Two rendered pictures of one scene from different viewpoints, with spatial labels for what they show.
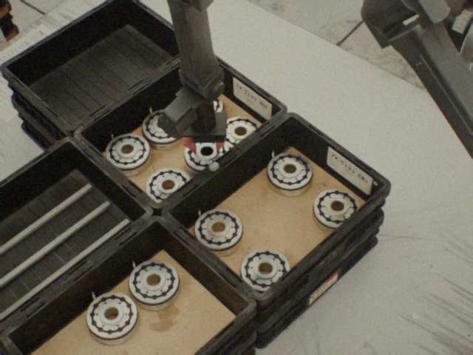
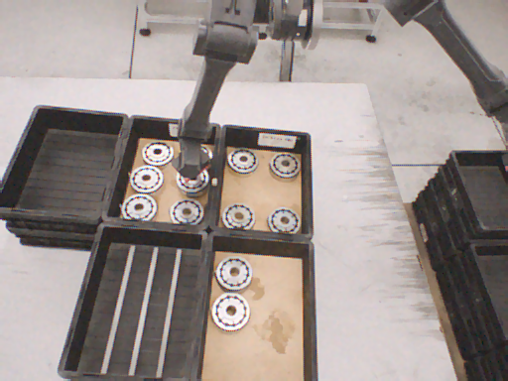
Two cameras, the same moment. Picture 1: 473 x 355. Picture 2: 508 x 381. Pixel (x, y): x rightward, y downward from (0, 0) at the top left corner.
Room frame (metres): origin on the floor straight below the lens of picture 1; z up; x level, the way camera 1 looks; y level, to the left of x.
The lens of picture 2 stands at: (0.53, 0.52, 2.00)
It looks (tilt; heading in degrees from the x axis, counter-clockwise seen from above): 57 degrees down; 307
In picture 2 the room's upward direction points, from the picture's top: 10 degrees clockwise
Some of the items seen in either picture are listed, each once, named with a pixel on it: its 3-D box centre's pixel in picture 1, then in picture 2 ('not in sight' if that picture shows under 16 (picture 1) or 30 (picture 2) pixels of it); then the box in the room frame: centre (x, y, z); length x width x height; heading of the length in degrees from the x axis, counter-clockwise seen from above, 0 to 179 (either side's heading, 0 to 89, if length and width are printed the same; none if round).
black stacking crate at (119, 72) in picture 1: (103, 73); (70, 170); (1.41, 0.31, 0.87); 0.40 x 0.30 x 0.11; 132
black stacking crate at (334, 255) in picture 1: (276, 215); (262, 188); (0.97, -0.09, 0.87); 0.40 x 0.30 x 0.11; 132
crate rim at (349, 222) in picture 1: (277, 201); (264, 179); (0.97, -0.09, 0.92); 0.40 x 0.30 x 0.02; 132
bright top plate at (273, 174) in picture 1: (290, 170); (243, 160); (1.09, -0.13, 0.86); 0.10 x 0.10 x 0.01
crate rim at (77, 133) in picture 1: (181, 124); (167, 170); (1.19, 0.11, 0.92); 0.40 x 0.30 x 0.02; 132
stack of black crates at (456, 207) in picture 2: not in sight; (470, 213); (0.41, -1.00, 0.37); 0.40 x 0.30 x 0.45; 139
